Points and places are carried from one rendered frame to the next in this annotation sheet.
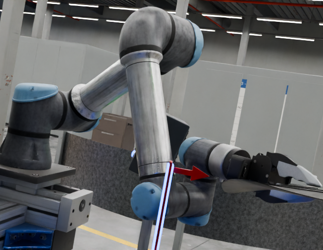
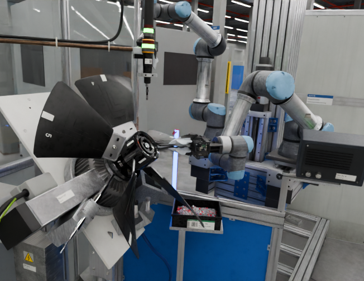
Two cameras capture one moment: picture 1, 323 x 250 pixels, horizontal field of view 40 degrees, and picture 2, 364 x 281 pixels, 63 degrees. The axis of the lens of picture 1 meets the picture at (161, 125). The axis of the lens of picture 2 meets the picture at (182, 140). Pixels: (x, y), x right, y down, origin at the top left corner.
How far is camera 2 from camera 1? 1.81 m
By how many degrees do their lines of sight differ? 107
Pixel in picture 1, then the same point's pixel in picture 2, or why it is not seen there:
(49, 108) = (290, 126)
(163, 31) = (247, 82)
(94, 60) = not seen: outside the picture
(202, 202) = (225, 164)
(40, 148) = (285, 146)
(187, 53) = (264, 91)
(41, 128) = (287, 136)
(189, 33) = (262, 80)
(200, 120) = not seen: outside the picture
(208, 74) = not seen: outside the picture
